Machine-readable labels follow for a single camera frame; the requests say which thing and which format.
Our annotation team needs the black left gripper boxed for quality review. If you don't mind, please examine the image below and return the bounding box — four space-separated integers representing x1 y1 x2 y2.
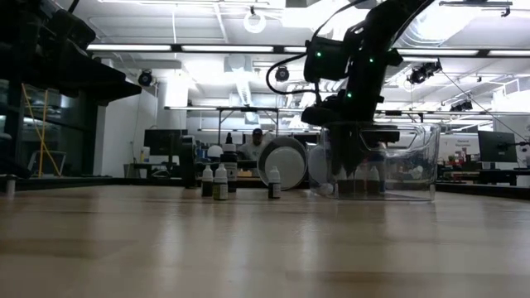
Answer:
41 3 142 107

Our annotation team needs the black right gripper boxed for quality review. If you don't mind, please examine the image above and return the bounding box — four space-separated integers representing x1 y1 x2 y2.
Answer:
329 119 401 177

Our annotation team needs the large black food coloring bottle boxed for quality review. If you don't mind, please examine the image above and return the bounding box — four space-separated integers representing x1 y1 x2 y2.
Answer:
219 132 239 194

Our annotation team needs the LED light bar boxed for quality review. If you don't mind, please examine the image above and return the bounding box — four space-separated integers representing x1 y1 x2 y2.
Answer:
86 43 530 59

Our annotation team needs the clear plastic bin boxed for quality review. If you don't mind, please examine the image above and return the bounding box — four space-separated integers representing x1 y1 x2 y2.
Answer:
308 123 441 202

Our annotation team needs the black computer monitor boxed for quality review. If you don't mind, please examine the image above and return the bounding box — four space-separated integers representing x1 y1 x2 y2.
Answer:
477 130 518 164
143 128 189 157

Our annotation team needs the person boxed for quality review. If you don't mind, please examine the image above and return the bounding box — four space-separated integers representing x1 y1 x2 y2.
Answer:
242 127 270 161

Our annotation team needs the white sign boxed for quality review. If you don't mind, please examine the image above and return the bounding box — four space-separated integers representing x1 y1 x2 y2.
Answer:
455 136 481 156

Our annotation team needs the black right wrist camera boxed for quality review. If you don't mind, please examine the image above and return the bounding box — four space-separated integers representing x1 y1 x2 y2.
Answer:
301 105 347 127

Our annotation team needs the yellow extension cable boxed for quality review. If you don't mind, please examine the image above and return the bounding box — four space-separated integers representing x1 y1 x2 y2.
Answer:
21 84 62 178

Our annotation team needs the black aluminium table frame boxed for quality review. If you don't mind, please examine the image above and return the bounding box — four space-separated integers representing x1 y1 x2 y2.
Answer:
0 175 530 200

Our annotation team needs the white ring light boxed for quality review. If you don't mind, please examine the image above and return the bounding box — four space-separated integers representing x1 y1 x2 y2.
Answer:
243 8 267 35

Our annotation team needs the white cylinder post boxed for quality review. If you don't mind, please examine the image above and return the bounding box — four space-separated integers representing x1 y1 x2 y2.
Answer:
2 173 20 198

